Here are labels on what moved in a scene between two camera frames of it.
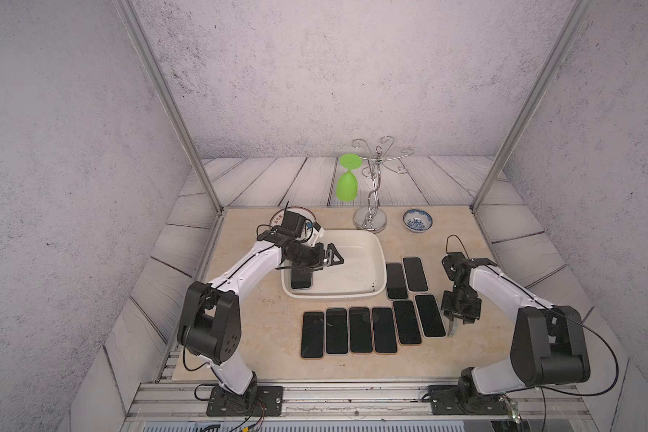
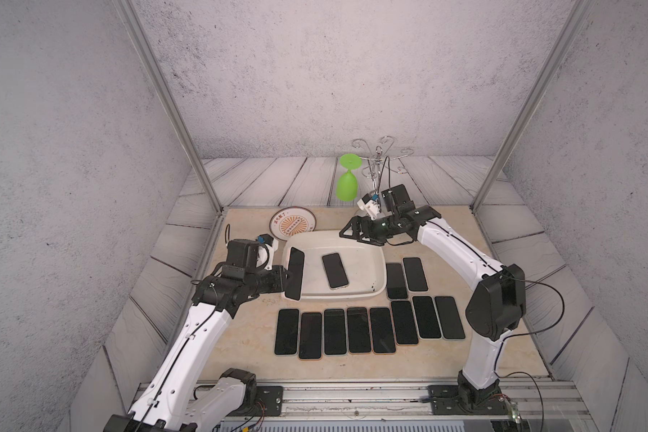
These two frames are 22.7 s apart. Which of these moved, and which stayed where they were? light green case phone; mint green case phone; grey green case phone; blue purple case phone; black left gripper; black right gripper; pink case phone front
Moved: mint green case phone; black left gripper; black right gripper
Stayed: blue purple case phone; pink case phone front; light green case phone; grey green case phone
